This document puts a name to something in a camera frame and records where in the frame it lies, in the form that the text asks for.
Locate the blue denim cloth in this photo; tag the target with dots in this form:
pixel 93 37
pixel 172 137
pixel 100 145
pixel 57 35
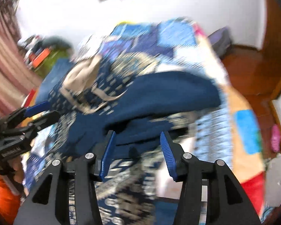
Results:
pixel 57 71

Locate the green box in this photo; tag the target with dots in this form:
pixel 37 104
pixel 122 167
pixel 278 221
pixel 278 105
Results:
pixel 50 61

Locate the grey neck pillow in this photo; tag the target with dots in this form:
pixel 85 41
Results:
pixel 57 42

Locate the purple chair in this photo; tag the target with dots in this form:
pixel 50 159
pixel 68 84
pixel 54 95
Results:
pixel 221 41

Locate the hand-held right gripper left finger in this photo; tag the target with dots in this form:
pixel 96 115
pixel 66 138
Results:
pixel 106 157

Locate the person's left hand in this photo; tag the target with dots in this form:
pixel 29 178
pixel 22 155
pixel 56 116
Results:
pixel 18 171

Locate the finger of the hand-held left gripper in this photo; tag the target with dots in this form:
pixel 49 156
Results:
pixel 37 107
pixel 45 119

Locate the pile of clutter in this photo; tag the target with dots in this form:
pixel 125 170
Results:
pixel 30 44

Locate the navy patterned garment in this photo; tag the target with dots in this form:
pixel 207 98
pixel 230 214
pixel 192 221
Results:
pixel 178 91

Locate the blue patchwork blanket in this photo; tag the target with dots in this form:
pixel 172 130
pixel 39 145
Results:
pixel 213 133

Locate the red edged board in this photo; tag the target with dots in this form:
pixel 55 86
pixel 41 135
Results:
pixel 29 98

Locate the striped pink curtain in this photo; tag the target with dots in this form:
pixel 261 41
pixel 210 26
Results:
pixel 4 51

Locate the pink slipper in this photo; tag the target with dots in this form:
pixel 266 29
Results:
pixel 275 138

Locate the white cabinet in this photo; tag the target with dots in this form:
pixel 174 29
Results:
pixel 279 168

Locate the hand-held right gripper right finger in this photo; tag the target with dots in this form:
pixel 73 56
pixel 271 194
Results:
pixel 169 157

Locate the orange box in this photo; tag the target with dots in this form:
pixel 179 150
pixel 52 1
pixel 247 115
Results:
pixel 41 57

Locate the wooden door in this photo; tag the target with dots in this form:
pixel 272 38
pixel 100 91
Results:
pixel 277 39

